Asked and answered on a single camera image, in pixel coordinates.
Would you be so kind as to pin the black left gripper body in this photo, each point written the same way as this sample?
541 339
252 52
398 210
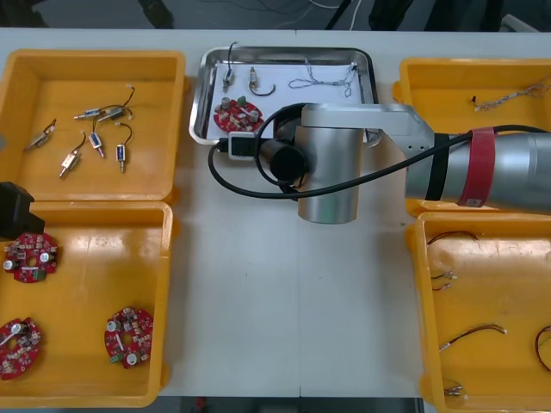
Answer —
15 208

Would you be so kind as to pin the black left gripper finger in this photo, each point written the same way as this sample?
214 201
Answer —
36 224

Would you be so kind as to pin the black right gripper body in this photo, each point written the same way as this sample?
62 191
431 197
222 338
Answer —
288 129

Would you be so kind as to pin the round red circuit board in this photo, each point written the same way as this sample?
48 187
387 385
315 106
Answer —
41 245
133 340
232 122
21 357

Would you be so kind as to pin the small metal solenoid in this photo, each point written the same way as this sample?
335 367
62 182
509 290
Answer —
253 77
228 78

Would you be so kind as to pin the steel tray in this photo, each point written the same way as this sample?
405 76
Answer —
200 86

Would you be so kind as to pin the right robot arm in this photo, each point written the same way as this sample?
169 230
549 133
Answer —
331 172

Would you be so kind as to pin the white paper sheet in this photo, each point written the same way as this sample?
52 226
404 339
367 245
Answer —
280 71

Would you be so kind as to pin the yellow-orange plastic bin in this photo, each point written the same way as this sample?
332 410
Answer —
439 94
473 387
86 301
150 172

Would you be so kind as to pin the pile of small metal solenoids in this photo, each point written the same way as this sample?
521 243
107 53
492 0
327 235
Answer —
121 153

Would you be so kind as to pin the black stand legs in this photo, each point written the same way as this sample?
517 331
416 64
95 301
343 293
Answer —
336 15

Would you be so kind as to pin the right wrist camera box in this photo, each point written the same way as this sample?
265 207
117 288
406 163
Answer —
241 148

